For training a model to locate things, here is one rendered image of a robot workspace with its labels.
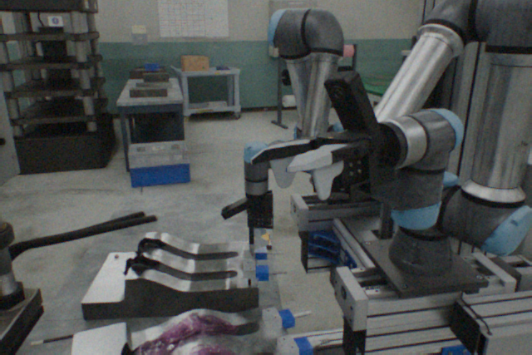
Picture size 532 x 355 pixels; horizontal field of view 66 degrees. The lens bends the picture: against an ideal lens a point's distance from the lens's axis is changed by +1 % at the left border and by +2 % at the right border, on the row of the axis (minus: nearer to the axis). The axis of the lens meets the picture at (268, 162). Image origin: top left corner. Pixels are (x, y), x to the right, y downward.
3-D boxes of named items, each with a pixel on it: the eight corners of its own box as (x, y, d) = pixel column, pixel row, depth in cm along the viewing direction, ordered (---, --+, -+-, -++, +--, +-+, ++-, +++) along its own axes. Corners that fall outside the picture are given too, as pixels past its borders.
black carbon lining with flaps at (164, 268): (238, 255, 135) (238, 230, 132) (238, 285, 120) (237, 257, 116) (132, 258, 133) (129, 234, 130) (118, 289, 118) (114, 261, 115)
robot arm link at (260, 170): (275, 142, 121) (258, 149, 115) (275, 176, 125) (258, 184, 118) (254, 138, 126) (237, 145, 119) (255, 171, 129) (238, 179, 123)
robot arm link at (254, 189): (243, 183, 120) (243, 173, 127) (244, 197, 121) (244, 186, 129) (268, 182, 120) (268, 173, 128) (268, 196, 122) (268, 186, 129)
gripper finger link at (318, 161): (312, 214, 43) (352, 190, 50) (309, 160, 42) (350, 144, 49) (288, 209, 45) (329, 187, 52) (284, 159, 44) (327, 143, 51)
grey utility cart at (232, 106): (233, 114, 748) (231, 62, 717) (242, 120, 702) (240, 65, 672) (173, 119, 710) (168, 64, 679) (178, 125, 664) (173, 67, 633)
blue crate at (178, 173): (188, 170, 465) (187, 151, 458) (190, 183, 427) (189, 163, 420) (133, 175, 451) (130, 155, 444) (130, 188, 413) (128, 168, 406)
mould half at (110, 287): (256, 263, 143) (256, 229, 139) (258, 313, 118) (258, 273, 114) (112, 268, 140) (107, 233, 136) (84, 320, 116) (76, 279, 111)
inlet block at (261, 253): (282, 255, 136) (283, 241, 134) (283, 263, 131) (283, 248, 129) (243, 256, 135) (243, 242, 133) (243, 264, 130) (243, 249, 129)
